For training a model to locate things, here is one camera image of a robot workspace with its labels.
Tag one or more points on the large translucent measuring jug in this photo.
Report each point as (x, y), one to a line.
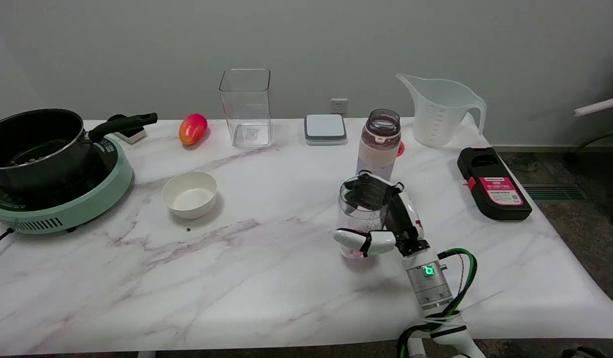
(438, 122)

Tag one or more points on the black device with red label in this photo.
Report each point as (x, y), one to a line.
(498, 191)

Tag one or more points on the white table leg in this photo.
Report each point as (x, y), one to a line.
(146, 354)
(418, 349)

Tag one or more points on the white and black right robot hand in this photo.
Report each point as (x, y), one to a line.
(403, 214)

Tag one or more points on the small clear measuring cup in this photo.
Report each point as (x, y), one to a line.
(355, 219)

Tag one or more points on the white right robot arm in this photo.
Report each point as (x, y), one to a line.
(428, 286)

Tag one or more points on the white foam tube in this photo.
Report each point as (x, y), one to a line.
(600, 105)

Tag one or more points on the grey and white square lid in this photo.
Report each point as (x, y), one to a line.
(325, 128)

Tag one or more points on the mint green induction cooker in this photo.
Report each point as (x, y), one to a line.
(90, 208)

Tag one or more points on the small white and black block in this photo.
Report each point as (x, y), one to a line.
(133, 135)

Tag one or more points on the white wall socket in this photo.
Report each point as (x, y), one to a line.
(339, 106)

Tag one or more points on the clear square plastic container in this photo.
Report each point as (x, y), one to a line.
(247, 117)

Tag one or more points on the clear bottle with beige sleeve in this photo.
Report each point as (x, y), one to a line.
(381, 149)

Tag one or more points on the white round bowl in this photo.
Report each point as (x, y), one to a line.
(189, 196)

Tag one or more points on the dark floor vent grille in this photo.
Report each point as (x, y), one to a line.
(555, 192)

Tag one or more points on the red orange mango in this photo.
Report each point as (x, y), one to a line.
(192, 129)

